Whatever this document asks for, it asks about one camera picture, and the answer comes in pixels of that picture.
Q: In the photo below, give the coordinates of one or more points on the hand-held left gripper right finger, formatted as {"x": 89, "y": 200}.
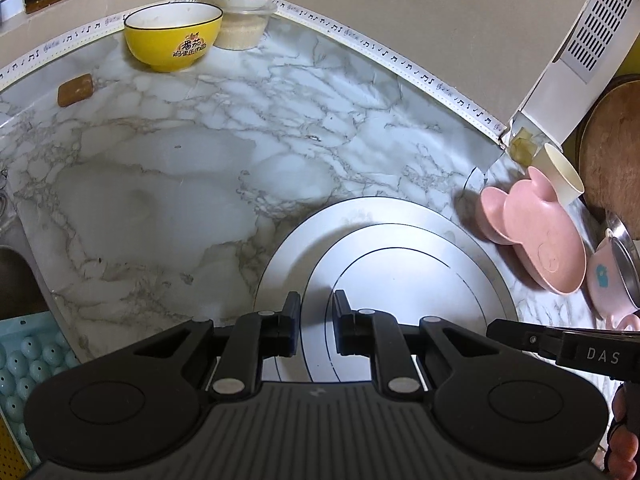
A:
{"x": 343, "y": 331}

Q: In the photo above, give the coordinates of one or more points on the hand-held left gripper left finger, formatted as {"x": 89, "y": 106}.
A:
{"x": 288, "y": 331}

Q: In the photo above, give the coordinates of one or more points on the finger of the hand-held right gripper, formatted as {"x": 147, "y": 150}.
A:
{"x": 520, "y": 337}

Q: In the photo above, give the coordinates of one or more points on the cream cup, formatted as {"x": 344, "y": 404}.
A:
{"x": 562, "y": 172}

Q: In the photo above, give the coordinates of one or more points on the person's right hand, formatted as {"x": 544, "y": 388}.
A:
{"x": 625, "y": 435}

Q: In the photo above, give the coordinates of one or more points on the stainless steel bowl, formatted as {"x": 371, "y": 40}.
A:
{"x": 627, "y": 265}

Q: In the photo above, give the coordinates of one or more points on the pink bear-shaped plate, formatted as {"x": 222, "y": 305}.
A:
{"x": 540, "y": 240}

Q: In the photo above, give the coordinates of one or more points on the round stainless steel plate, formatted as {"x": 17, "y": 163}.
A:
{"x": 400, "y": 240}

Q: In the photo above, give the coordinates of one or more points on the yellowish rubber tube piece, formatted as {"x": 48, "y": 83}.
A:
{"x": 520, "y": 154}
{"x": 524, "y": 135}

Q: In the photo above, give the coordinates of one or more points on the round wooden cutting board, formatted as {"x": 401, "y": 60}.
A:
{"x": 612, "y": 160}

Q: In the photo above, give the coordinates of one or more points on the light blue bumpy mat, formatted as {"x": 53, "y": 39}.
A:
{"x": 30, "y": 365}

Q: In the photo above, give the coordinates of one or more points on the white music-note edge tape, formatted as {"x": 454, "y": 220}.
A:
{"x": 350, "y": 35}

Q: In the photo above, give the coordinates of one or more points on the yellow perforated mat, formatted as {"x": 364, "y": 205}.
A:
{"x": 9, "y": 450}

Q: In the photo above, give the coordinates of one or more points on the clear plastic container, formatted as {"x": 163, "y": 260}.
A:
{"x": 242, "y": 30}

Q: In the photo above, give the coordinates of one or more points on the yellow bowl with print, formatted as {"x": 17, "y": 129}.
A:
{"x": 170, "y": 45}

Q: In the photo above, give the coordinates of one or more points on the brown soap bar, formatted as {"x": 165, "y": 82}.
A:
{"x": 75, "y": 90}

